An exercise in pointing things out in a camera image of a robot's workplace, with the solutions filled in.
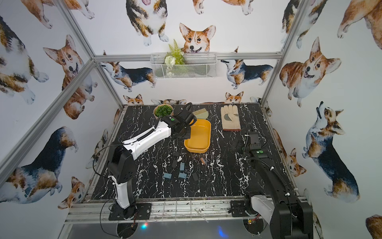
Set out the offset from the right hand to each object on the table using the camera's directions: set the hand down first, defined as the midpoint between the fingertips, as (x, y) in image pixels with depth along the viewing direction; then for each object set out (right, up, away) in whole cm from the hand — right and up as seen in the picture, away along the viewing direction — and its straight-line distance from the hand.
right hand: (239, 143), depth 85 cm
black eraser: (-25, -19, 0) cm, 31 cm away
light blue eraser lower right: (-32, -19, +1) cm, 37 cm away
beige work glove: (+1, +14, +28) cm, 32 cm away
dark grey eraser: (-38, -13, +5) cm, 41 cm away
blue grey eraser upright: (-33, -14, +3) cm, 36 cm away
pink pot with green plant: (-48, +20, +18) cm, 55 cm away
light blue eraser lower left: (-41, -19, +1) cm, 45 cm away
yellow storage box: (-22, +2, +15) cm, 27 cm away
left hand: (-29, +6, +3) cm, 29 cm away
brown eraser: (-21, -12, +6) cm, 25 cm away
